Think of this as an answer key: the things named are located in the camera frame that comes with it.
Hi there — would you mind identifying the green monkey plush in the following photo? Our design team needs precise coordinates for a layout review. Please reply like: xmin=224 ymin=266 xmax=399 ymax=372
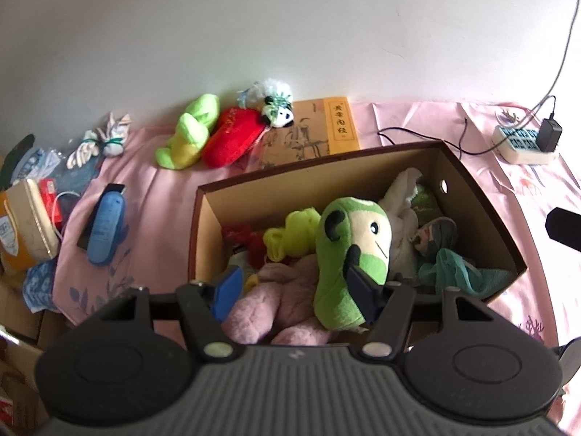
xmin=313 ymin=197 xmax=392 ymax=332

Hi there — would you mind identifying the neon yellow knotted cloth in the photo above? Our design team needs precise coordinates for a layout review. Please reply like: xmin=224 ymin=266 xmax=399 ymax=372
xmin=263 ymin=208 xmax=321 ymax=262

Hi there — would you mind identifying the pink plush toy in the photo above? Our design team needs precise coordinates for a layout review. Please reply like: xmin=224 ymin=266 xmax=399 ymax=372
xmin=222 ymin=254 xmax=336 ymax=347

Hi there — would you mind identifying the white plush toy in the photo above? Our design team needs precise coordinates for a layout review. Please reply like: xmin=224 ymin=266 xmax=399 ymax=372
xmin=379 ymin=167 xmax=422 ymax=282

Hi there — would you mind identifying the teal cloth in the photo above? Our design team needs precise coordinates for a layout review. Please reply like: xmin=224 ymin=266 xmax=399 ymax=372
xmin=417 ymin=248 xmax=516 ymax=300

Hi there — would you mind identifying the white power strip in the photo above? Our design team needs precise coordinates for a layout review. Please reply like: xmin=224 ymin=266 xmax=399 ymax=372
xmin=491 ymin=126 xmax=557 ymax=165

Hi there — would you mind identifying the brown cardboard box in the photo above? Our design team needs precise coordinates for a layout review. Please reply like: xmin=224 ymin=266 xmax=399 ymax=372
xmin=187 ymin=140 xmax=530 ymax=342

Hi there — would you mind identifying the black power adapter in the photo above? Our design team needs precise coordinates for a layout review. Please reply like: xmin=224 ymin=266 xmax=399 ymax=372
xmin=536 ymin=112 xmax=562 ymax=154

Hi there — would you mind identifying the pink floral bedsheet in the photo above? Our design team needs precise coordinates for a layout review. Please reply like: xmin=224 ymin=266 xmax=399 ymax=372
xmin=53 ymin=96 xmax=581 ymax=364

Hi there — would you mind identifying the blue handheld device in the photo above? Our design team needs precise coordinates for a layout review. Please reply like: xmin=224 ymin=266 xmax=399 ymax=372
xmin=77 ymin=183 xmax=128 ymax=267

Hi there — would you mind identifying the red plush toy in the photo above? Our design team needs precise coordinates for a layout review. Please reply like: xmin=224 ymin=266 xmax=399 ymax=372
xmin=201 ymin=107 xmax=267 ymax=168

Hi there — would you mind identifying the lime green plush toy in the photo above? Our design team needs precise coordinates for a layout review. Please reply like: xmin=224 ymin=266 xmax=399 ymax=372
xmin=155 ymin=93 xmax=220 ymax=170

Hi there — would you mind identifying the yellow book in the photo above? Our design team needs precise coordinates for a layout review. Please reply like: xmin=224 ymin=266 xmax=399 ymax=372
xmin=239 ymin=97 xmax=361 ymax=172

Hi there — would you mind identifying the white knotted cloth toy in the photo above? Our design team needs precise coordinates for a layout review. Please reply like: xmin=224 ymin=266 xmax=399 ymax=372
xmin=66 ymin=112 xmax=131 ymax=170

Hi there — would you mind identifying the small panda plush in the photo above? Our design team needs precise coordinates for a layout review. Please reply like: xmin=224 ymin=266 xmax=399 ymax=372
xmin=237 ymin=78 xmax=294 ymax=128

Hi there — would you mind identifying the tan tissue box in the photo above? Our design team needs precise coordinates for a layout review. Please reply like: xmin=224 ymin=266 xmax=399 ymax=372
xmin=0 ymin=179 xmax=59 ymax=275

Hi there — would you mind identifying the red packet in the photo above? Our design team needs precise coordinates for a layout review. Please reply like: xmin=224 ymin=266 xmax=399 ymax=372
xmin=38 ymin=178 xmax=63 ymax=230

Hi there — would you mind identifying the black cable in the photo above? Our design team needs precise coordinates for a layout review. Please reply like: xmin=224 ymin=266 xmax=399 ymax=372
xmin=377 ymin=0 xmax=581 ymax=161

